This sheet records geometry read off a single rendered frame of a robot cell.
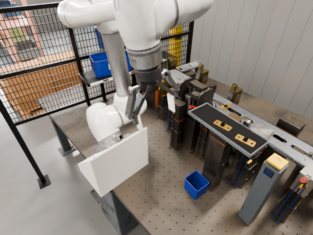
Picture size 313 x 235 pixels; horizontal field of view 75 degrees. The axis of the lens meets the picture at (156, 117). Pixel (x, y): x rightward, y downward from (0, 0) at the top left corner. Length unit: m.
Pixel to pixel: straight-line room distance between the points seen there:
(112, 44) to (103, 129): 0.48
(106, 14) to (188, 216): 1.02
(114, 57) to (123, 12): 0.66
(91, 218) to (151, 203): 0.92
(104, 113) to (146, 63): 0.77
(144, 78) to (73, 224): 1.71
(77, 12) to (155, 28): 0.42
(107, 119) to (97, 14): 0.65
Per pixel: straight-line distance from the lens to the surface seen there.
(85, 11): 0.82
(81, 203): 2.17
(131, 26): 0.49
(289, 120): 1.44
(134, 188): 1.31
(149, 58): 0.53
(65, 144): 2.57
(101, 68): 1.72
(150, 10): 0.49
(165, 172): 1.37
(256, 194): 1.09
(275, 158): 0.96
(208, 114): 1.08
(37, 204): 2.32
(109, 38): 1.10
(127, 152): 1.19
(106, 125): 1.24
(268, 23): 3.19
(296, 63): 3.17
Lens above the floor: 1.80
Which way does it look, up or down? 38 degrees down
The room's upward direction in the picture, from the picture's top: straight up
